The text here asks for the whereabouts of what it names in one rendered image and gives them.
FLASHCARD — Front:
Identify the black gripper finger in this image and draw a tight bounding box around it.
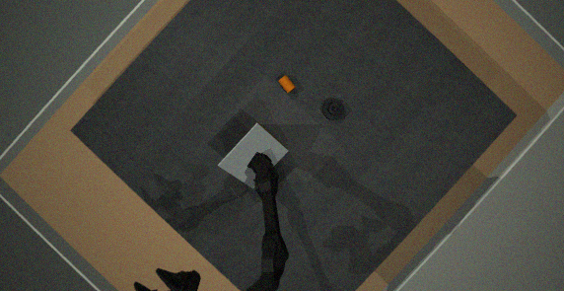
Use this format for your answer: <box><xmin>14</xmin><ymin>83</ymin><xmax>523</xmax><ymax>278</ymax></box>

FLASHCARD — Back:
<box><xmin>156</xmin><ymin>268</ymin><xmax>189</xmax><ymax>291</ymax></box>
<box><xmin>134</xmin><ymin>281</ymin><xmax>158</xmax><ymax>291</ymax></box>

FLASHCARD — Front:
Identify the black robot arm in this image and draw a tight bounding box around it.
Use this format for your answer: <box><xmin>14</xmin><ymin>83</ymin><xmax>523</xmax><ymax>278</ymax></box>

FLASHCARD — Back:
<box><xmin>245</xmin><ymin>152</ymin><xmax>289</xmax><ymax>291</ymax></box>

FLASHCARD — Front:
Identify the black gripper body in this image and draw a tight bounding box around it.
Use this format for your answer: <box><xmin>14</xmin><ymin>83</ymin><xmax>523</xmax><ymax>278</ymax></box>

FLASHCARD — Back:
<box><xmin>182</xmin><ymin>270</ymin><xmax>201</xmax><ymax>291</ymax></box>

